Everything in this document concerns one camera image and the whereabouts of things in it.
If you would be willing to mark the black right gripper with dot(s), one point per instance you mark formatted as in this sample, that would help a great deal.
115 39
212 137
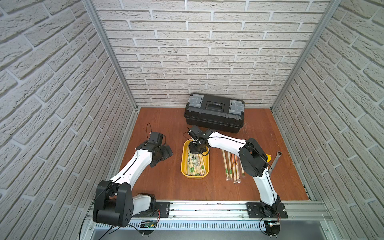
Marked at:
193 150

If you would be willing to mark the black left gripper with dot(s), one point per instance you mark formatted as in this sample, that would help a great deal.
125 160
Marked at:
163 153

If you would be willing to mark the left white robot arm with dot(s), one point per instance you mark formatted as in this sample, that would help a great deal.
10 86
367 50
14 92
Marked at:
114 203

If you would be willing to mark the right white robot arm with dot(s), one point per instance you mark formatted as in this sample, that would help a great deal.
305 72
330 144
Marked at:
253 159

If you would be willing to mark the yellow plastic storage box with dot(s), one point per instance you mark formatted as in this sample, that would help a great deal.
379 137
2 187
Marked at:
194 166

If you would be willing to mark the black plastic toolbox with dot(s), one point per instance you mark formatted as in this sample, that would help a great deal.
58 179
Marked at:
215 112

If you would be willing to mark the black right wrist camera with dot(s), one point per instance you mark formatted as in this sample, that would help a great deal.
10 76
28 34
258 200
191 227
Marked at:
195 133

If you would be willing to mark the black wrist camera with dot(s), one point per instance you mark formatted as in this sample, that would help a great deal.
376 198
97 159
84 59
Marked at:
195 133
156 138

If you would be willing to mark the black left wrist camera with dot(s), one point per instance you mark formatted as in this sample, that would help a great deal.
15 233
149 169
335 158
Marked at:
156 138

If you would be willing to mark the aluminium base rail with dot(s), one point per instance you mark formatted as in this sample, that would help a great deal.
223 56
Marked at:
222 220

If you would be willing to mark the aluminium frame post left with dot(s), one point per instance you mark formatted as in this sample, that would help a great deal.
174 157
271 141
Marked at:
94 16

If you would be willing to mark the aluminium frame post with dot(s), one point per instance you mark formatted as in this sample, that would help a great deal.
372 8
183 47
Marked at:
325 19
94 16

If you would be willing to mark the aluminium frame post right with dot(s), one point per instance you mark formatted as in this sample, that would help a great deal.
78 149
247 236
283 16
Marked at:
325 19

